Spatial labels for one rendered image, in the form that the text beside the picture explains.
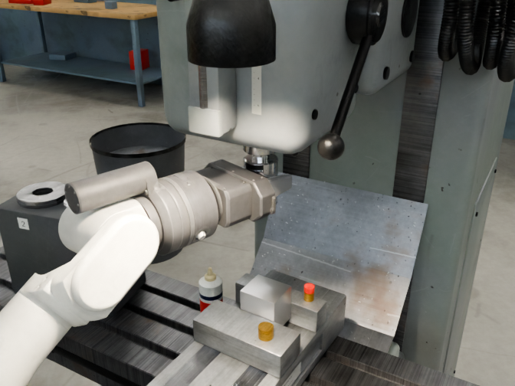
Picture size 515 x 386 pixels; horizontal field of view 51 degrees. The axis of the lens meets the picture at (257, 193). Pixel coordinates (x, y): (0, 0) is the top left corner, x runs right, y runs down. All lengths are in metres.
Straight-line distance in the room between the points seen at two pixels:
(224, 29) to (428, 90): 0.64
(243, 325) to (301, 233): 0.38
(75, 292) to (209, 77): 0.26
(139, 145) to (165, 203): 2.43
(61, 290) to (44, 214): 0.45
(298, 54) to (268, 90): 0.05
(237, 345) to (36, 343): 0.31
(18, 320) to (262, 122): 0.32
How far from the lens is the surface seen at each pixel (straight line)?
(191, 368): 0.81
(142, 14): 5.43
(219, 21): 0.42
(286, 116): 0.59
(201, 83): 0.59
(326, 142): 0.59
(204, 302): 0.96
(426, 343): 1.25
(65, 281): 0.56
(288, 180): 0.74
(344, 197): 1.12
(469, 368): 2.39
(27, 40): 7.84
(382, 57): 0.76
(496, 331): 2.62
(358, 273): 1.10
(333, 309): 0.91
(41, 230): 1.02
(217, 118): 0.59
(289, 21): 0.57
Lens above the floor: 1.54
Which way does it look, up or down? 25 degrees down
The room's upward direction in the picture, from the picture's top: straight up
